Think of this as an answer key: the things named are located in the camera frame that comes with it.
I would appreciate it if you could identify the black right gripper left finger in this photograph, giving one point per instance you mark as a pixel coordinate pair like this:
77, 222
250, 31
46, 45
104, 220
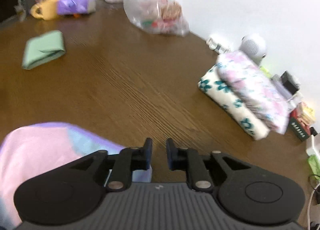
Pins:
123, 165

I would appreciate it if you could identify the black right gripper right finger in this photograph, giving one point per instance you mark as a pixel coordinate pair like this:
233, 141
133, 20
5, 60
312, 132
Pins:
188, 160

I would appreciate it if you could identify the pastel pink blue garment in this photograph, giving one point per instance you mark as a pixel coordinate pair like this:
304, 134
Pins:
53, 176

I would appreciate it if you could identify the teal floral folded cloth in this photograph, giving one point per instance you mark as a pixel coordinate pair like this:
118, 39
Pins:
215, 88

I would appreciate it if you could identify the pink floral folded cloth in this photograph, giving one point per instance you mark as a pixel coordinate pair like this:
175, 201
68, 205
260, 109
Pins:
251, 85

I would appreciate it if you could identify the dark green box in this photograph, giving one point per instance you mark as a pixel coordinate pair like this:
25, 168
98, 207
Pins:
300, 130

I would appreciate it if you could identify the white round speaker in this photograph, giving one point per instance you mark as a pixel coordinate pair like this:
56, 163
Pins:
254, 47

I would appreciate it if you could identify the green white power strip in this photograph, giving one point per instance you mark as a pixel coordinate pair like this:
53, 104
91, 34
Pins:
312, 150

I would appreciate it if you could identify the folded green cloth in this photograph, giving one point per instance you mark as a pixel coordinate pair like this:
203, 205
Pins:
43, 49

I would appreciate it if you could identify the clear plastic snack bag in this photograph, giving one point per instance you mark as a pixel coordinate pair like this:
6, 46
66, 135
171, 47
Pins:
157, 16

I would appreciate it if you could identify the purple folded cloth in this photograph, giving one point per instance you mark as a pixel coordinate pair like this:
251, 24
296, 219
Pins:
71, 7

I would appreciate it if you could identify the yellow mug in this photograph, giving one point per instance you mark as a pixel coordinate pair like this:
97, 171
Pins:
45, 9

